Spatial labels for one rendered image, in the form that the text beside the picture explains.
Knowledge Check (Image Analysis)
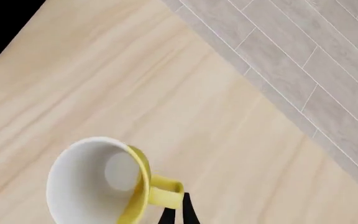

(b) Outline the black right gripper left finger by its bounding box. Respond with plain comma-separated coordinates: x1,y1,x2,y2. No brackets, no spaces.
156,207,177,224

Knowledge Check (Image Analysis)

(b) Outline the yellow and white mug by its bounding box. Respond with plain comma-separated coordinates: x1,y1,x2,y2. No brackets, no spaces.
45,136,185,224

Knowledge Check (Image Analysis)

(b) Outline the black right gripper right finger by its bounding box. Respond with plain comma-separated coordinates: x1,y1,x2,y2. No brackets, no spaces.
181,192,202,224

